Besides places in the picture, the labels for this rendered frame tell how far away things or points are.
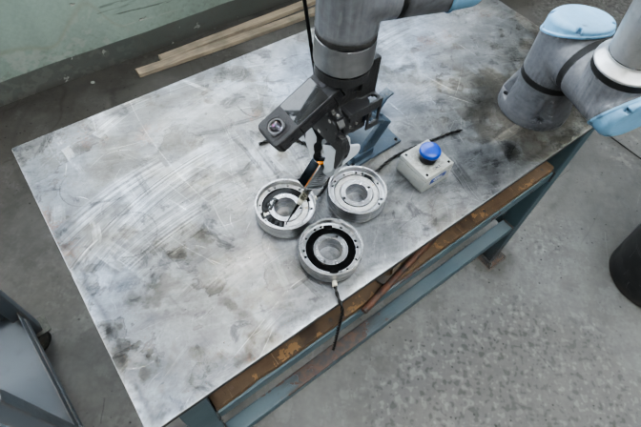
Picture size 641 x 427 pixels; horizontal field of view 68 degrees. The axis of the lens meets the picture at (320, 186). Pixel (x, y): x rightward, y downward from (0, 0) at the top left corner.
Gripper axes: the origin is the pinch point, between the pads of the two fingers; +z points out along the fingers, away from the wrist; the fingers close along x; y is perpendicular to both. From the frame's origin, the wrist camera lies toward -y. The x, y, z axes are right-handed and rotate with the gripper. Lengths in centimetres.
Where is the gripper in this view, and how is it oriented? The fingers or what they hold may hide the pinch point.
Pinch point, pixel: (320, 167)
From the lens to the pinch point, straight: 74.7
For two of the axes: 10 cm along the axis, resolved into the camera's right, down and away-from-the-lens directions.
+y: 7.9, -4.7, 3.9
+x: -6.1, -6.6, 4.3
